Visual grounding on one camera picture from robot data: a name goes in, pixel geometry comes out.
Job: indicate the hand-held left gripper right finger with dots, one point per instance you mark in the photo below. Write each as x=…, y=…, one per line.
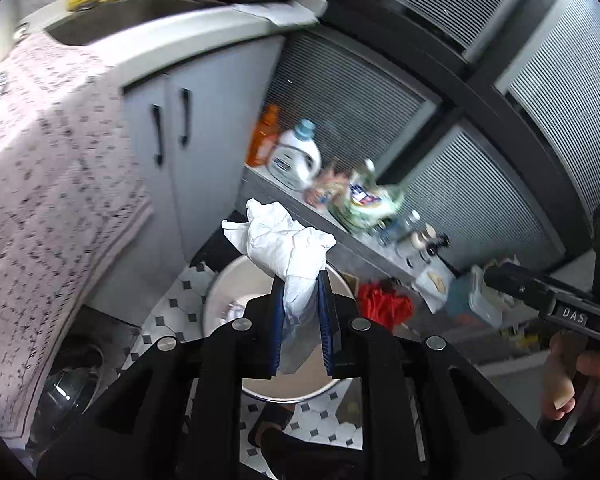
x=325, y=320

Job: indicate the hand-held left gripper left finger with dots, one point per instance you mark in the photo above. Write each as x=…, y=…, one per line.
x=276, y=320

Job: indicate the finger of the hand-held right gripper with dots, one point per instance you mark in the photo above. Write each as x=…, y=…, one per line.
x=520, y=287

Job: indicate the white round waste bin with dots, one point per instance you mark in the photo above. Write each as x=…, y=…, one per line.
x=240, y=280

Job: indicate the white tissue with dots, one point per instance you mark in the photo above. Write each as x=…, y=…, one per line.
x=280, y=245

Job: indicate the person's right hand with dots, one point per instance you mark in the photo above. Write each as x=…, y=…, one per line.
x=557, y=375

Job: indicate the teal container with white lid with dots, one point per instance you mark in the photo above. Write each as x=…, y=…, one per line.
x=480, y=300

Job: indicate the red cloth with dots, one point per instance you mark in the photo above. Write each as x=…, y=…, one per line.
x=385, y=305

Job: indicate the small black bottle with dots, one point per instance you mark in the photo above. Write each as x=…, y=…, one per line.
x=437, y=245

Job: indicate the dark slipper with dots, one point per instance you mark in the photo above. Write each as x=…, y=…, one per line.
x=272, y=422

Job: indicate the small white-capped bottle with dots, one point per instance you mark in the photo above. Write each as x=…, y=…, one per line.
x=422, y=239

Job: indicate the clear bottle with blue label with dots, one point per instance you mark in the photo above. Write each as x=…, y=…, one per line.
x=397, y=230

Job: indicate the green white plastic bag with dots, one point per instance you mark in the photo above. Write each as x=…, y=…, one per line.
x=365, y=200

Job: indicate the pink snack bag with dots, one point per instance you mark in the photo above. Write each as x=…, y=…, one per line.
x=325, y=185

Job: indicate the white detergent bottle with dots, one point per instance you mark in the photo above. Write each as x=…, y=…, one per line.
x=292, y=160

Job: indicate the orange detergent bottle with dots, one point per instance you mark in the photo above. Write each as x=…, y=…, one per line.
x=262, y=137

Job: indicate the grey cabinet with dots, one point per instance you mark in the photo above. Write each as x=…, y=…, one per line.
x=215, y=125

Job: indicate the glass bowl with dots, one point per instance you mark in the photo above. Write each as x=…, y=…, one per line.
x=65, y=390

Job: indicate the black framed ribbed glass door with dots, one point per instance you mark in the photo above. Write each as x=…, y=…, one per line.
x=360, y=100

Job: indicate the pink patterned tablecloth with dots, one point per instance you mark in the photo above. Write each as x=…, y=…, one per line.
x=40, y=185

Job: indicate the white cloth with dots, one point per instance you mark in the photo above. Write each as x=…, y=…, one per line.
x=280, y=10

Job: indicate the steel sink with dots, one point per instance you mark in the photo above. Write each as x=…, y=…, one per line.
x=130, y=15

